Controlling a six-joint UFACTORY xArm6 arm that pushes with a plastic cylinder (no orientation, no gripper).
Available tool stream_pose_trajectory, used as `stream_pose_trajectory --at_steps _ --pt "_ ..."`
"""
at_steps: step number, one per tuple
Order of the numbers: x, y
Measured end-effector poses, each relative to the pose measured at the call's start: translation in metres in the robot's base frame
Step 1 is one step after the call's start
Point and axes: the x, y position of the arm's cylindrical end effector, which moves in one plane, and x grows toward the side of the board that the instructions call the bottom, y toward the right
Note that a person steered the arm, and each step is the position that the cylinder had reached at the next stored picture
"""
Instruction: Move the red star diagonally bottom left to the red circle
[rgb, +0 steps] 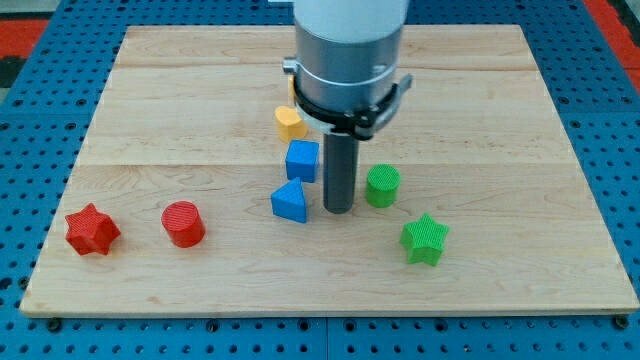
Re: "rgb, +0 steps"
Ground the blue triangle block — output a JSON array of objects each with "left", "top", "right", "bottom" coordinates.
[{"left": 271, "top": 178, "right": 307, "bottom": 223}]

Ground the green star block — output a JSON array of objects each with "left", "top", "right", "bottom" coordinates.
[{"left": 399, "top": 213, "right": 450, "bottom": 266}]

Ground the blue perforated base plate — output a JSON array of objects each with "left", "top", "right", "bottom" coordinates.
[{"left": 1, "top": 0, "right": 639, "bottom": 359}]

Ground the yellow heart block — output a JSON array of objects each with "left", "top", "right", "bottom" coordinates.
[{"left": 274, "top": 106, "right": 308, "bottom": 143}]

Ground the wooden board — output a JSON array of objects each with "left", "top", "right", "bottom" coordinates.
[{"left": 21, "top": 25, "right": 639, "bottom": 318}]

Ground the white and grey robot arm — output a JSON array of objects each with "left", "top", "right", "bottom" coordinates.
[{"left": 283, "top": 0, "right": 412, "bottom": 141}]

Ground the green cylinder block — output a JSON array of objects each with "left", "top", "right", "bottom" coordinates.
[{"left": 366, "top": 164, "right": 401, "bottom": 208}]

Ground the red star block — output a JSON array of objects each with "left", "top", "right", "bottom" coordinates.
[{"left": 65, "top": 203, "right": 121, "bottom": 256}]

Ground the blue cube block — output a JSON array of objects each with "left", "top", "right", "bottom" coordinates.
[{"left": 285, "top": 140, "right": 319, "bottom": 183}]

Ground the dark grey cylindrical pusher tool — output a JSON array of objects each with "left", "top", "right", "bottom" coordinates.
[{"left": 323, "top": 135, "right": 359, "bottom": 214}]

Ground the yellow block behind arm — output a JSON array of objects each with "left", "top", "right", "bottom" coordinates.
[{"left": 288, "top": 75, "right": 296, "bottom": 106}]

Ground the red cylinder block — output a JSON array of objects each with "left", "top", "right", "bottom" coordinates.
[{"left": 161, "top": 201, "right": 206, "bottom": 248}]

